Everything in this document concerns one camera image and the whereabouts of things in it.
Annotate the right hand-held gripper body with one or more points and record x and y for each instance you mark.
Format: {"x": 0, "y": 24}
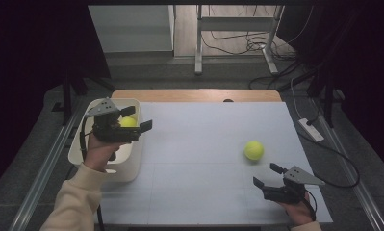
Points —
{"x": 286, "y": 195}

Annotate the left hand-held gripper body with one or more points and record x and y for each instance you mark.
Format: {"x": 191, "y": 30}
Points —
{"x": 115, "y": 133}

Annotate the yellow tennis ball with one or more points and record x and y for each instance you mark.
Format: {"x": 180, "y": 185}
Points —
{"x": 128, "y": 122}
{"x": 254, "y": 150}

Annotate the white plastic bin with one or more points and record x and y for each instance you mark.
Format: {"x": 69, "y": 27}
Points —
{"x": 128, "y": 166}

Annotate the person's right hand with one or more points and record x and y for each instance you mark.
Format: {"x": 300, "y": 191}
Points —
{"x": 298, "y": 213}

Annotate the person's left hand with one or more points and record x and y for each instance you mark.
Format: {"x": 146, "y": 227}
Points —
{"x": 98, "y": 154}

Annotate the white power strip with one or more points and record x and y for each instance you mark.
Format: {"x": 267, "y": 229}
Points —
{"x": 311, "y": 130}

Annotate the white board sheet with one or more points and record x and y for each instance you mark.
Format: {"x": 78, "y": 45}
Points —
{"x": 196, "y": 160}

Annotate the black stand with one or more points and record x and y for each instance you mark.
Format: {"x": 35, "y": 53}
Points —
{"x": 66, "y": 96}
{"x": 328, "y": 102}

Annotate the white cabinet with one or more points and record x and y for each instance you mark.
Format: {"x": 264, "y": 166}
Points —
{"x": 132, "y": 29}

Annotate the grey metal floor rail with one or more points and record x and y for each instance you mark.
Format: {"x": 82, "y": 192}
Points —
{"x": 42, "y": 179}
{"x": 363, "y": 192}

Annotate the white metal desk frame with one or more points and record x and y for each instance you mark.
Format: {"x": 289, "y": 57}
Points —
{"x": 231, "y": 24}

